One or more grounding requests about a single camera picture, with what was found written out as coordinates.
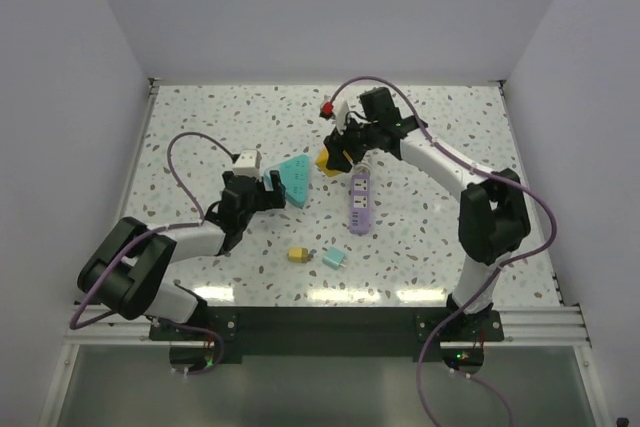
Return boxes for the aluminium frame rail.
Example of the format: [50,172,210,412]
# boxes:
[64,306,590,346]

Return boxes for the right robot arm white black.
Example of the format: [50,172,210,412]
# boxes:
[319,87,531,340]

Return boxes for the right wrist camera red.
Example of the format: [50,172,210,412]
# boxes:
[319,100,350,134]

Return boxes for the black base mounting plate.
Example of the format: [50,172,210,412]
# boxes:
[148,305,506,366]

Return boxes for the yellow small plug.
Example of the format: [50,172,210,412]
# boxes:
[287,247,314,263]

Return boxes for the purple power strip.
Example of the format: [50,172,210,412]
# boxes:
[349,172,372,235]

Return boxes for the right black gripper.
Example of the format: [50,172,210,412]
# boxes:
[324,112,379,174]

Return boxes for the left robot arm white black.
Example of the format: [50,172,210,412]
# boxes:
[77,170,286,339]

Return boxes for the teal small plug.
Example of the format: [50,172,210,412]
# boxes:
[322,247,346,270]

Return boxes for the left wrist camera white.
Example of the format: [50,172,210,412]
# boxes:
[232,149,262,179]

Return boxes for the yellow cube socket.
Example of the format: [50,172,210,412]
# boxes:
[315,147,342,178]

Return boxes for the teal triangular socket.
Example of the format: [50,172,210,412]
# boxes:
[263,154,311,209]

